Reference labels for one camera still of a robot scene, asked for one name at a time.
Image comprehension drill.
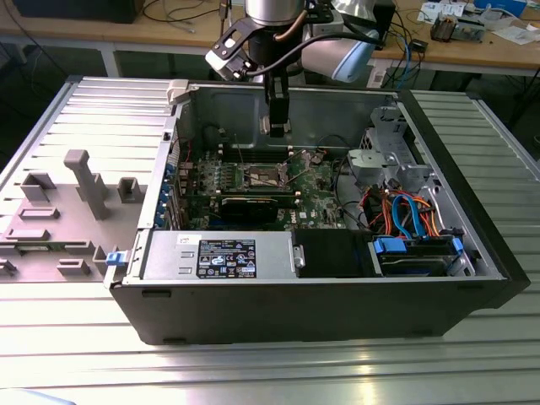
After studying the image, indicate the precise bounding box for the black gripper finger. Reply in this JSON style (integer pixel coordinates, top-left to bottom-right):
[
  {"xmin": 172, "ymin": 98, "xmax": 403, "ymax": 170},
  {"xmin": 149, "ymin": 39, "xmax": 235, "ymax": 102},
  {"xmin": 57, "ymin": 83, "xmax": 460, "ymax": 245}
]
[{"xmin": 264, "ymin": 77, "xmax": 293, "ymax": 139}]

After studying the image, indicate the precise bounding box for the silver CPU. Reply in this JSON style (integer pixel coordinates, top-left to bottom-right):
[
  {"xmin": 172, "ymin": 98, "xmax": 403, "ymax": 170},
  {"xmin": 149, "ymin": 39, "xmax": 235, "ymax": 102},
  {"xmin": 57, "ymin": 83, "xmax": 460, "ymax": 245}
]
[{"xmin": 258, "ymin": 116, "xmax": 294, "ymax": 137}]

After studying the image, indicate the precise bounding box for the metal socket cover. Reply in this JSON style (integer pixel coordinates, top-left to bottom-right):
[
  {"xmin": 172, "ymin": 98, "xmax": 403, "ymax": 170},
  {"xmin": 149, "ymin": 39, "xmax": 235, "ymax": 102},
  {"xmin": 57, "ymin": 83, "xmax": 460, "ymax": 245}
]
[{"xmin": 285, "ymin": 149, "xmax": 315, "ymax": 170}]

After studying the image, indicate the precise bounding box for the CPU socket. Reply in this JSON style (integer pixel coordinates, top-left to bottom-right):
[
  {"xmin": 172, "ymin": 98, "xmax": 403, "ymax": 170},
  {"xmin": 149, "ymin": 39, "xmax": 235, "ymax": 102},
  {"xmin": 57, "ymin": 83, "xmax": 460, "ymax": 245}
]
[{"xmin": 238, "ymin": 162, "xmax": 293, "ymax": 191}]

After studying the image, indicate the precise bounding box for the black RAM stick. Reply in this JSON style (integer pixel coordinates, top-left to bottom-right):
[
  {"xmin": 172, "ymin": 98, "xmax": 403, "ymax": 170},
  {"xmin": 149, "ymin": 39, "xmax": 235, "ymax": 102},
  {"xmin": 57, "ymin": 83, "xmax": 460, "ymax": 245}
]
[{"xmin": 219, "ymin": 186, "xmax": 299, "ymax": 199}]

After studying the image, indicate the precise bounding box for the green motherboard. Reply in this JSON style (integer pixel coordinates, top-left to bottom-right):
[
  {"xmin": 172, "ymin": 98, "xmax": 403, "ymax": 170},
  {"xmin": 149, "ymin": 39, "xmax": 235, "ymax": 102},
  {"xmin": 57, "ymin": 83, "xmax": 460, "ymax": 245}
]
[{"xmin": 175, "ymin": 145, "xmax": 359, "ymax": 231}]

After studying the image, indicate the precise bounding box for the beige case latch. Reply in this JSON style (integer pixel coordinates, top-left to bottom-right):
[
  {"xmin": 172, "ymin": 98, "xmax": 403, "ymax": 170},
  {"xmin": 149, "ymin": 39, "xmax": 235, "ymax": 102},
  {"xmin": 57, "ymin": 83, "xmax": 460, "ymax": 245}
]
[{"xmin": 165, "ymin": 79, "xmax": 192, "ymax": 106}]

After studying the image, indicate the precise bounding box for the silver metal drive cage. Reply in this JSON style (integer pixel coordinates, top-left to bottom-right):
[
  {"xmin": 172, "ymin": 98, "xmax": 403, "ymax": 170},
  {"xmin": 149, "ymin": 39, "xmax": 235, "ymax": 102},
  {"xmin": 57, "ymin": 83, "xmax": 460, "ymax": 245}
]
[{"xmin": 347, "ymin": 105, "xmax": 449, "ymax": 200}]

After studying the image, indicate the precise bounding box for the black upright box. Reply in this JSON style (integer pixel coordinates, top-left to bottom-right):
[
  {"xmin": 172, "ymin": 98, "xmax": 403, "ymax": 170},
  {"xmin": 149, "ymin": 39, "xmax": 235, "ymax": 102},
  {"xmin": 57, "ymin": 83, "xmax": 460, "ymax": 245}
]
[{"xmin": 373, "ymin": 0, "xmax": 398, "ymax": 51}]

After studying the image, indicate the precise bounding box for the wooden desk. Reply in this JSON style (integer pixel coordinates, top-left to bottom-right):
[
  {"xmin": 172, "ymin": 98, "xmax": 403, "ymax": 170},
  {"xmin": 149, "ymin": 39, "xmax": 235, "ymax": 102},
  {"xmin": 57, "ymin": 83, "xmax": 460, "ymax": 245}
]
[{"xmin": 0, "ymin": 0, "xmax": 540, "ymax": 79}]

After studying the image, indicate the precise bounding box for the black plastic shroud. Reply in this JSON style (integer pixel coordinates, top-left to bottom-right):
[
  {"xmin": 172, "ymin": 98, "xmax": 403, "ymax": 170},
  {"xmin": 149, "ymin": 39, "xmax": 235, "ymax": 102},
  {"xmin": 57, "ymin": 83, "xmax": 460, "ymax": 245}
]
[{"xmin": 292, "ymin": 229, "xmax": 375, "ymax": 280}]

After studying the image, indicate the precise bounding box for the blue disk carrier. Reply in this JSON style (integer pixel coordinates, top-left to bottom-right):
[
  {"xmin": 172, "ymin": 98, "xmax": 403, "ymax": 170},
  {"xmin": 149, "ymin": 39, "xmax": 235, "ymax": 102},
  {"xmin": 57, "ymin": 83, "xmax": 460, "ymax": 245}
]
[{"xmin": 372, "ymin": 235, "xmax": 466, "ymax": 267}]

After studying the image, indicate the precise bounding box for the copper coil transformer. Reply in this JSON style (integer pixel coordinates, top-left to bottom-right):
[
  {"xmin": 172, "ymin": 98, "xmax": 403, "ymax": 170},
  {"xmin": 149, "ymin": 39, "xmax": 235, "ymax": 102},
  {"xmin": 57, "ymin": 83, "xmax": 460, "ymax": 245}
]
[{"xmin": 429, "ymin": 12, "xmax": 455, "ymax": 43}]

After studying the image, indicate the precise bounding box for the silver power supply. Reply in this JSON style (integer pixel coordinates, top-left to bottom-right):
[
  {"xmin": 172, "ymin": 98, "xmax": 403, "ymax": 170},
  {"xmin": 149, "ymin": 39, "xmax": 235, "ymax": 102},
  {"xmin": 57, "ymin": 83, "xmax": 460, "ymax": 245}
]
[{"xmin": 143, "ymin": 230, "xmax": 296, "ymax": 282}]

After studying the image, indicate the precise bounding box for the black box on desk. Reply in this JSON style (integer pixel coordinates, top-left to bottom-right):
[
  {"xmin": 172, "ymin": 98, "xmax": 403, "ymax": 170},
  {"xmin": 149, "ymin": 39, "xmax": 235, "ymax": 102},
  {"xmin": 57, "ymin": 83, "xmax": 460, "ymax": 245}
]
[{"xmin": 12, "ymin": 0, "xmax": 138, "ymax": 24}]

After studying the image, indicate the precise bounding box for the grey electronic device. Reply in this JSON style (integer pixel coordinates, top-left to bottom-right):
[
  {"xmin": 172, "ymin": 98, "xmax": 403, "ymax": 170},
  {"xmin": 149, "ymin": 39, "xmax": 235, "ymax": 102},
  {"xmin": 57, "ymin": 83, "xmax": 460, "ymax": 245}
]
[{"xmin": 455, "ymin": 16, "xmax": 485, "ymax": 44}]

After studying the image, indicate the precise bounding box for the black PC case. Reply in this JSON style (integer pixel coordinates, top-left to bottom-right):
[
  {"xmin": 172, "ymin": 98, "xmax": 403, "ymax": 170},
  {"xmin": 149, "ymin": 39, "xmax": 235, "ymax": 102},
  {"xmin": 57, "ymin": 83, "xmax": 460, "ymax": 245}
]
[{"xmin": 103, "ymin": 78, "xmax": 532, "ymax": 347}]

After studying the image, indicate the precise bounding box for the hard disk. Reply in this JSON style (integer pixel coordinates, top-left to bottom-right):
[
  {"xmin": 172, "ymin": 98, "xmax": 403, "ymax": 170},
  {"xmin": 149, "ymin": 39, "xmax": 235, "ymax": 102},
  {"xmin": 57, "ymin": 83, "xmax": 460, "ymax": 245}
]
[{"xmin": 376, "ymin": 251, "xmax": 449, "ymax": 278}]

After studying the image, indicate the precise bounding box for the grey parts rack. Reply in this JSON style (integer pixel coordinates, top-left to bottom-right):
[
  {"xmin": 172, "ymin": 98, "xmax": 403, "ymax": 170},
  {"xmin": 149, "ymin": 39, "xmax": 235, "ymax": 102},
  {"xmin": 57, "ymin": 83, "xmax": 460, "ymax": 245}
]
[{"xmin": 0, "ymin": 148, "xmax": 149, "ymax": 284}]

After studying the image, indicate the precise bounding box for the black camera cable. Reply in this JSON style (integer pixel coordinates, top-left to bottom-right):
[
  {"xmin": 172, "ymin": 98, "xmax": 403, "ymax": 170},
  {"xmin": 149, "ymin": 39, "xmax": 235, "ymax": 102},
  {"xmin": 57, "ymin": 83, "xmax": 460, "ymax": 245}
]
[{"xmin": 242, "ymin": 31, "xmax": 383, "ymax": 79}]

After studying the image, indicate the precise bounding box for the brown curved hose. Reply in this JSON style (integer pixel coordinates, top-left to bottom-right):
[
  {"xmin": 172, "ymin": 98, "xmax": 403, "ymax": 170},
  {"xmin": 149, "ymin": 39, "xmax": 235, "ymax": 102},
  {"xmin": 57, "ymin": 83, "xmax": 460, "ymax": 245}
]
[{"xmin": 273, "ymin": 10, "xmax": 308, "ymax": 44}]

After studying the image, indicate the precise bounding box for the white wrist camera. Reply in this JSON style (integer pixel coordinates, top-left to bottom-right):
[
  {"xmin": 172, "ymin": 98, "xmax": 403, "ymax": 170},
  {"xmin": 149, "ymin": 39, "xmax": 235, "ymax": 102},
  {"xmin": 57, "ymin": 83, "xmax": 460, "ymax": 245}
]
[{"xmin": 204, "ymin": 19, "xmax": 255, "ymax": 82}]

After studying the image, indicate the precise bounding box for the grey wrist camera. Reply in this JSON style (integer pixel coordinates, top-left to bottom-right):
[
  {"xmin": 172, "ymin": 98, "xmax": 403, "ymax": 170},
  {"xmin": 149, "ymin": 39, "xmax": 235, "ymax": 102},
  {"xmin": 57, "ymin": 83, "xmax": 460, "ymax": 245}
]
[{"xmin": 310, "ymin": 15, "xmax": 346, "ymax": 35}]

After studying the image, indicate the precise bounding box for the black wire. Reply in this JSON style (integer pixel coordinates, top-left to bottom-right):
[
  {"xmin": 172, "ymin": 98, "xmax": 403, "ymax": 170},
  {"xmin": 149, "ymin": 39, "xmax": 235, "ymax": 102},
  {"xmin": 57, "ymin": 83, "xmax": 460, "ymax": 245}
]
[{"xmin": 334, "ymin": 159, "xmax": 370, "ymax": 231}]

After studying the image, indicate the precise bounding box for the blue cable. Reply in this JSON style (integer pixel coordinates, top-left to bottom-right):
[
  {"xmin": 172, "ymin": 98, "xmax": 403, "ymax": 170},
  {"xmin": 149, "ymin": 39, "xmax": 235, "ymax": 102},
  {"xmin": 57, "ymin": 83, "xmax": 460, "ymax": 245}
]
[{"xmin": 403, "ymin": 36, "xmax": 418, "ymax": 90}]

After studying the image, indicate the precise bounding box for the blue wire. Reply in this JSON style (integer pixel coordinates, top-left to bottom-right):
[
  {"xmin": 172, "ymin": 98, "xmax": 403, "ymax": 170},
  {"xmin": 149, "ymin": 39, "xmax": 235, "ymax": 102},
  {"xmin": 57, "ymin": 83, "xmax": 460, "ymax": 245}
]
[{"xmin": 391, "ymin": 192, "xmax": 428, "ymax": 240}]

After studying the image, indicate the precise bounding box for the orange wire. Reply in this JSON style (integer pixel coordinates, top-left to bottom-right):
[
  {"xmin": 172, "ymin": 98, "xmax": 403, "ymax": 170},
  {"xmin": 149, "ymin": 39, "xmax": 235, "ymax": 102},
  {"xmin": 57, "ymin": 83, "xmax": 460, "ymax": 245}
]
[{"xmin": 378, "ymin": 192, "xmax": 443, "ymax": 238}]

